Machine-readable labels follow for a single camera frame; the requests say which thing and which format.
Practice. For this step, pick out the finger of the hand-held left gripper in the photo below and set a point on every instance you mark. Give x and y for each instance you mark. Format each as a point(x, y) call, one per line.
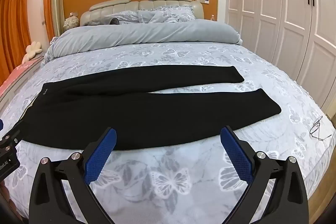
point(10, 140)

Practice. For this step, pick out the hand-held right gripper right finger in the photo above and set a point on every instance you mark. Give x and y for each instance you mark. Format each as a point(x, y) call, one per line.
point(237, 155)

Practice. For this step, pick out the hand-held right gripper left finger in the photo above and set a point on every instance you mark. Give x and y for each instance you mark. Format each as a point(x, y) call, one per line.
point(101, 155)

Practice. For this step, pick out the black pants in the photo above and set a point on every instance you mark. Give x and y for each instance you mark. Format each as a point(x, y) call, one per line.
point(131, 113)

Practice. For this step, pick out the pink blanket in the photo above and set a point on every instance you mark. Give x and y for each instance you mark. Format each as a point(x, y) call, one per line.
point(18, 74)

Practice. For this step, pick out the butterfly print bed sheet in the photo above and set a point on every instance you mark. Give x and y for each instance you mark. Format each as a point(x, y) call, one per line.
point(168, 182)

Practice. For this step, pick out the eyeglasses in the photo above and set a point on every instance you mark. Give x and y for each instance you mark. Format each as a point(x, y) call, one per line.
point(316, 129)

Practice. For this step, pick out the white flower cushion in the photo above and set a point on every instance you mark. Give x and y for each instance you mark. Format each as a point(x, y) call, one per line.
point(32, 50)

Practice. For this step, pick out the wide orange curtain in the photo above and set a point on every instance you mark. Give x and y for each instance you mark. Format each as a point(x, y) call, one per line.
point(13, 29)

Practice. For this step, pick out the grey duvet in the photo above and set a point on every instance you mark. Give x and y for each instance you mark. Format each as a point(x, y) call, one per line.
point(144, 35)

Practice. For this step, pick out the white bedside ornament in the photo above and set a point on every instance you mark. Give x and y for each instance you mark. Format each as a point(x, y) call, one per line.
point(71, 22)

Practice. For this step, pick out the dark cylindrical object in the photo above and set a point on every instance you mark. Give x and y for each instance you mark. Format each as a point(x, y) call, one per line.
point(114, 21)

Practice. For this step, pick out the small butterfly print pillow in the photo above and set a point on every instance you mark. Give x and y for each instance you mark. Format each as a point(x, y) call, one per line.
point(123, 18)

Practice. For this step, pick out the small bottle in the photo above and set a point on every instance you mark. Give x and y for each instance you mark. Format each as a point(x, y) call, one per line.
point(213, 17)

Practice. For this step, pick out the beige padded headboard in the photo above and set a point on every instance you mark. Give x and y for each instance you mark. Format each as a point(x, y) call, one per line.
point(113, 5)

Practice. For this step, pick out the large butterfly print pillow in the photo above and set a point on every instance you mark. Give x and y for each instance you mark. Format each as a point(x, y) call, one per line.
point(165, 14)

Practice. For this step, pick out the white wardrobe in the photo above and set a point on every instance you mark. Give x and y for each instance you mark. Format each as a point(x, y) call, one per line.
point(275, 3)

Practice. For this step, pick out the wall switch panel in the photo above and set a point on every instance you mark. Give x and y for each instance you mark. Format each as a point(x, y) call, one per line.
point(203, 0)

